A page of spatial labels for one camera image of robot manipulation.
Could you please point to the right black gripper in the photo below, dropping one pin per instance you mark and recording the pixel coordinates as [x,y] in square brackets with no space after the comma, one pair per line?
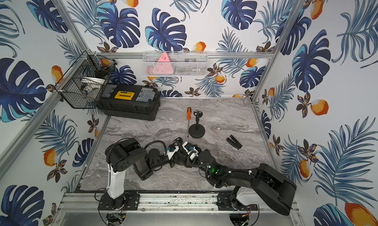
[188,162]

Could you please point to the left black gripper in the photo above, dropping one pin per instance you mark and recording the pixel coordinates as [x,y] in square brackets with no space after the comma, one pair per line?
[174,156]

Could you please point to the black stand pole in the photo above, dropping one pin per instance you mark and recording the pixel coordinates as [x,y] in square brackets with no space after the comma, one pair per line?
[178,142]
[198,115]

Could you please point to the black round base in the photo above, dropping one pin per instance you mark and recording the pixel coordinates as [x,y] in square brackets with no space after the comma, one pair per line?
[196,131]

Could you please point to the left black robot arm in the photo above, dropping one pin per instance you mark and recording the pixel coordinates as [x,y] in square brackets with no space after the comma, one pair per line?
[131,143]

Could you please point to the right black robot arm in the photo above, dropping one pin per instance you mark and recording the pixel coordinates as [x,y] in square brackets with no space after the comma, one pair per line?
[276,190]

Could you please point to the black clip piece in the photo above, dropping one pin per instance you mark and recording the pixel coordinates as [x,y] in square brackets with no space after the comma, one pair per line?
[234,142]

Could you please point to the black plastic toolbox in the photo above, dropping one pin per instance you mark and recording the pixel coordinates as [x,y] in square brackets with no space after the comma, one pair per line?
[129,101]

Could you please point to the pink triangle card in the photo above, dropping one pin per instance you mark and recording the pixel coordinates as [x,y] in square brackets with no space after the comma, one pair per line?
[163,66]

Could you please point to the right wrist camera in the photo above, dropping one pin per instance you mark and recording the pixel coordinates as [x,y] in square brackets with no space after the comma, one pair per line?
[192,151]

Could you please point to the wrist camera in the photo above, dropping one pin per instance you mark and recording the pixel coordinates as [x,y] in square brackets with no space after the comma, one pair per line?
[192,151]
[171,150]

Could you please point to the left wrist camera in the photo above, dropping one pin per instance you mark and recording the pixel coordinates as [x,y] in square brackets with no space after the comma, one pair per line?
[171,150]

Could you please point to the orange handled screwdriver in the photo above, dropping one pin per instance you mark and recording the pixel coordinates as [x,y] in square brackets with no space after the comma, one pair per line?
[189,113]

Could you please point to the aluminium front rail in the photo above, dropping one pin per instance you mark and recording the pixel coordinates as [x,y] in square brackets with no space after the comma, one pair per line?
[136,202]

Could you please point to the clear mesh wall tray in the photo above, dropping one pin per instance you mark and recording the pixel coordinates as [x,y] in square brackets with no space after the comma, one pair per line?
[185,63]

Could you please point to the black wire basket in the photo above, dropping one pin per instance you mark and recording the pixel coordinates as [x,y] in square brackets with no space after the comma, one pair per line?
[88,77]

